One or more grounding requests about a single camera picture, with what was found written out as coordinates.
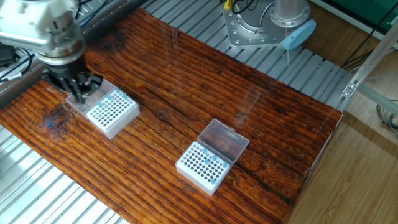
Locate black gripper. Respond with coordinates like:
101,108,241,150
42,57,103,104

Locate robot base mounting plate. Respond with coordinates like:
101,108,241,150
222,0,295,50

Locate clear plastic holder lid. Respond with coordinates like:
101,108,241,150
197,118,250,166
65,79,116,118

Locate white pipette tip holder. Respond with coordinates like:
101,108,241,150
86,88,141,140
175,141,231,196

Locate black power adapter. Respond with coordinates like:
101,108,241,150
0,43,17,67

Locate glossy wood grain board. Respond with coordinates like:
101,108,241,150
0,7,343,224

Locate thin black adapter cables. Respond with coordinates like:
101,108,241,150
0,46,35,82

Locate black gripper cable bundle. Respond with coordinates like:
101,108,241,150
73,0,106,27

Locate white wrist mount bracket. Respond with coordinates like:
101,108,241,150
0,0,78,44

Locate aluminium frame beam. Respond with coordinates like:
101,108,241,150
341,20,398,116

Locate grey cable bundle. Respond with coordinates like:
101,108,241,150
375,99,398,139

